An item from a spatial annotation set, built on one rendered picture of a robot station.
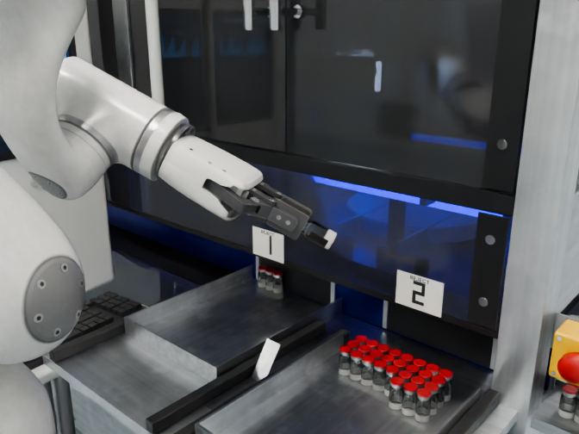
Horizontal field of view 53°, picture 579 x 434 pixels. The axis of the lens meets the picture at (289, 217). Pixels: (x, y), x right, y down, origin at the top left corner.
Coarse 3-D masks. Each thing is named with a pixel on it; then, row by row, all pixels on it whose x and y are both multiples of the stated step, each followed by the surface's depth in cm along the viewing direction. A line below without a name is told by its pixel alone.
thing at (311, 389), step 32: (320, 352) 99; (288, 384) 94; (320, 384) 94; (352, 384) 94; (224, 416) 84; (256, 416) 87; (288, 416) 87; (320, 416) 87; (352, 416) 87; (384, 416) 87; (448, 416) 87
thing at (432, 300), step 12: (408, 276) 96; (420, 276) 94; (396, 288) 98; (408, 288) 96; (420, 288) 95; (432, 288) 93; (396, 300) 98; (408, 300) 97; (420, 300) 95; (432, 300) 94; (432, 312) 94
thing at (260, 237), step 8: (256, 232) 118; (264, 232) 116; (272, 232) 115; (256, 240) 118; (264, 240) 117; (272, 240) 115; (280, 240) 114; (256, 248) 119; (264, 248) 117; (272, 248) 116; (280, 248) 114; (264, 256) 118; (272, 256) 116; (280, 256) 115
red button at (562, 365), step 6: (564, 354) 80; (570, 354) 78; (576, 354) 78; (564, 360) 78; (570, 360) 78; (576, 360) 77; (558, 366) 79; (564, 366) 78; (570, 366) 78; (576, 366) 77; (558, 372) 79; (564, 372) 78; (570, 372) 78; (576, 372) 77; (564, 378) 79; (570, 378) 78; (576, 378) 77
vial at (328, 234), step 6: (312, 222) 67; (306, 228) 66; (312, 228) 66; (318, 228) 66; (324, 228) 67; (306, 234) 67; (318, 234) 66; (324, 234) 66; (330, 234) 66; (336, 234) 67; (330, 240) 66; (330, 246) 66
